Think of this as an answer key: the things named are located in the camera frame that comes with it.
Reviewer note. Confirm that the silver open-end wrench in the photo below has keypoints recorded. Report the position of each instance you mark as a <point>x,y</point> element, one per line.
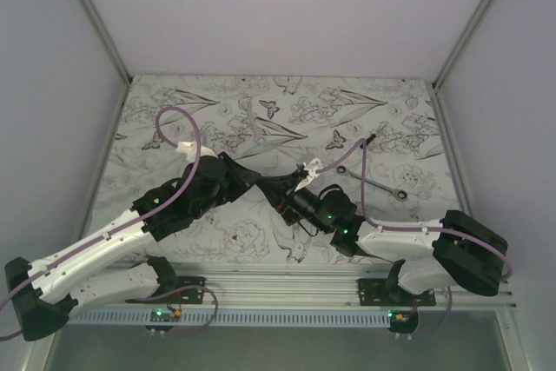
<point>245,104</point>

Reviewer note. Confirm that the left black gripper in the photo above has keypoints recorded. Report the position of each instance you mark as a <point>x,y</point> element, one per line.
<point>242,179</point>

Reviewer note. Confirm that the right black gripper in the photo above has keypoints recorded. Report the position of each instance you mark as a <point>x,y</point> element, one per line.
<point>276,188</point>

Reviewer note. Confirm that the slotted grey cable duct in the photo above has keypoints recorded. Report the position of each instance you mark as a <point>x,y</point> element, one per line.
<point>229,317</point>

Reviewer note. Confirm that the right aluminium frame post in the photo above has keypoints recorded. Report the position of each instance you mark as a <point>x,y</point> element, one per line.
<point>466,36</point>

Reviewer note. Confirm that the aluminium frame post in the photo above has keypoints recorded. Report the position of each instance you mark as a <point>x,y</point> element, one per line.
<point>106,40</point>
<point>466,36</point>

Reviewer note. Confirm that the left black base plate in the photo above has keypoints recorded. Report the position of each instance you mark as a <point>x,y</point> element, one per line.
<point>188,290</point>

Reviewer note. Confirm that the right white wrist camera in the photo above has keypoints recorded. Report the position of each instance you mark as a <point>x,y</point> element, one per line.
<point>306,173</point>

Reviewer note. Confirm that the right green controller board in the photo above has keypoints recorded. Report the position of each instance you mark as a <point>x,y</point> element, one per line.
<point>403,323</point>

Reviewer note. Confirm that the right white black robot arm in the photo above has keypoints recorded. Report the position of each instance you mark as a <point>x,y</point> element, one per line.
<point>453,250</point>

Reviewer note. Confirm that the green controller board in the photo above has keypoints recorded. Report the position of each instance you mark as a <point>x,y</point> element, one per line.
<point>162,321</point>
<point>403,323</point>

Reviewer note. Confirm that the ratchet wrench tool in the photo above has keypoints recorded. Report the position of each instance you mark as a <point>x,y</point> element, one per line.
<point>398,194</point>

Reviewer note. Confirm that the aluminium mounting rail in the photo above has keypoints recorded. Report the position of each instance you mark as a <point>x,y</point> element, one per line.
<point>245,286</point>

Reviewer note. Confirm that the left green controller board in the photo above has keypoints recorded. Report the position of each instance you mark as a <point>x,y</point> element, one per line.
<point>162,321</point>

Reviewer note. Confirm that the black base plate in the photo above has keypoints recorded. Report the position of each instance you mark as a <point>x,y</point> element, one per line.
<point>188,290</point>
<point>375,292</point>

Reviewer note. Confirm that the left aluminium frame post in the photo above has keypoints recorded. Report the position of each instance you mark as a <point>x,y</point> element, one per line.
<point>106,40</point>

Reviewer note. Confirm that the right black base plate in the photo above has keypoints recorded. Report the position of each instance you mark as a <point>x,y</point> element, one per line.
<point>375,292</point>

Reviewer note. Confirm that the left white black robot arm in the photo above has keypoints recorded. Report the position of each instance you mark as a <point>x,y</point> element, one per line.
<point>45,293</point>

